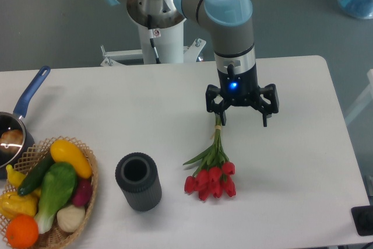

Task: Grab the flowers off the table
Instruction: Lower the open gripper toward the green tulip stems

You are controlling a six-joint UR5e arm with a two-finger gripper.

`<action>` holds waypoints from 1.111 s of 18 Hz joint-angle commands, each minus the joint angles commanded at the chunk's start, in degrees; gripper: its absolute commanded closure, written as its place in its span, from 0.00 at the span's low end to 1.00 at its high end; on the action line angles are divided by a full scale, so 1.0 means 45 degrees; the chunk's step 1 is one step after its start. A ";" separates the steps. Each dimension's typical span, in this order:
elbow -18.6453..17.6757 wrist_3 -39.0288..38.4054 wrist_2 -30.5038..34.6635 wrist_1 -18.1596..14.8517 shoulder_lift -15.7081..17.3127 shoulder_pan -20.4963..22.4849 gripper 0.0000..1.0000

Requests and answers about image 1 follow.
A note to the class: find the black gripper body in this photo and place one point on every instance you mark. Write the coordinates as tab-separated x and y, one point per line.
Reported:
239	89

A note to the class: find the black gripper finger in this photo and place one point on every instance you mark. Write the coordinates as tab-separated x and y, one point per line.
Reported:
266	101
217	103

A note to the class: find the red tulip bouquet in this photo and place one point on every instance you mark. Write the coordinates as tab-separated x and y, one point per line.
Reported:
213	177

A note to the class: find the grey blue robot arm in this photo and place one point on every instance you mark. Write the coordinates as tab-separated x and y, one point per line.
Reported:
229	23

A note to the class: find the dark grey ribbed vase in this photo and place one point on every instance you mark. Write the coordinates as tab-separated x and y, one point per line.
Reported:
137	176

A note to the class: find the black device at edge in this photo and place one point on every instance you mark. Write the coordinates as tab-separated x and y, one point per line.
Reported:
362	216

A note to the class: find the yellow squash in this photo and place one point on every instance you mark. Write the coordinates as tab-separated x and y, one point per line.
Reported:
64	151

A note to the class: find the green bok choy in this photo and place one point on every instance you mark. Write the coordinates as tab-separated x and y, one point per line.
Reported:
57	187

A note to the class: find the white garlic bulb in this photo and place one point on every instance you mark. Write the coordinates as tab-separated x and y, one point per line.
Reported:
69	218

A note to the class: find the green cucumber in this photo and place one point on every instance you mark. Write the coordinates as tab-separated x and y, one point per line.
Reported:
35	177

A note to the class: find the bread roll in pan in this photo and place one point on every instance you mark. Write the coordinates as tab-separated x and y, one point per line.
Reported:
11	141

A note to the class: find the yellow banana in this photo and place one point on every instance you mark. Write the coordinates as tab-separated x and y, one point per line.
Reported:
14	177

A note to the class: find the woven wicker basket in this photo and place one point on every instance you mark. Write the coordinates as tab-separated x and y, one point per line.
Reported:
55	237

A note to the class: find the yellow bell pepper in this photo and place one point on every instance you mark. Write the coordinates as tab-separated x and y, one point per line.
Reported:
13	205

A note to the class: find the orange fruit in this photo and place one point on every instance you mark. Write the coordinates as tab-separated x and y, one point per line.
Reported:
22	232

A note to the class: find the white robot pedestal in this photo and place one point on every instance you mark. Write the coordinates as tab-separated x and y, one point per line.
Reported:
158	46

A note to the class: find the white frame at right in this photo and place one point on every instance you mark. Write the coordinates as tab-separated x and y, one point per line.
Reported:
360	103

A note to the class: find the blue handled saucepan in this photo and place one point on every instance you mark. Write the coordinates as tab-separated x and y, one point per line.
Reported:
14	120

